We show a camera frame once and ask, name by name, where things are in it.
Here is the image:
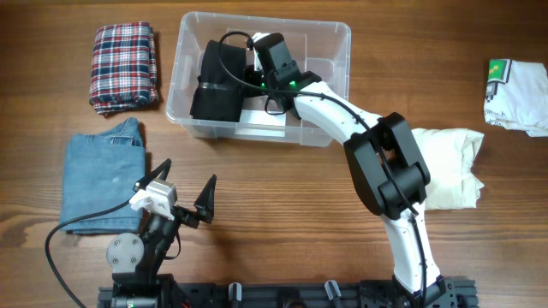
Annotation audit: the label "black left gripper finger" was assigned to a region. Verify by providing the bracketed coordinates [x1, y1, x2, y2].
[133, 158, 172, 192]
[194, 175, 217, 223]

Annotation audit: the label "blue denim jeans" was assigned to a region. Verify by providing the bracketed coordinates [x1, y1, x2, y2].
[60, 118, 146, 222]

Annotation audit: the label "clear plastic storage bin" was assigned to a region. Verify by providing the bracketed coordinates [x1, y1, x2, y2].
[166, 11, 351, 147]

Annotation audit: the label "black garment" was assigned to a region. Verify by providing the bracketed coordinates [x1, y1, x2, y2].
[190, 40, 247, 122]

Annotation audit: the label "cream cloth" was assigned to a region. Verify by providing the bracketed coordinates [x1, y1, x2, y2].
[412, 128, 484, 210]

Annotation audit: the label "white printed t-shirt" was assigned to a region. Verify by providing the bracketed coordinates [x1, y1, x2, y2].
[484, 59, 547, 137]

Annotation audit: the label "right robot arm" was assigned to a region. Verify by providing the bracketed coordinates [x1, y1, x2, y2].
[247, 33, 460, 307]

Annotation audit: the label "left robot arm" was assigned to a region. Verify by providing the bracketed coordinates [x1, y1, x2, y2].
[97, 159, 217, 308]

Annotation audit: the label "red plaid folded cloth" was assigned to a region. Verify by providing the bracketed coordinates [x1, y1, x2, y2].
[89, 21, 158, 116]

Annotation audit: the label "left black camera cable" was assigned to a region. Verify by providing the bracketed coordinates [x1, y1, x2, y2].
[44, 198, 132, 308]

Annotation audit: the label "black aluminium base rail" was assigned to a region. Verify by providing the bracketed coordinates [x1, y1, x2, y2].
[97, 276, 477, 308]

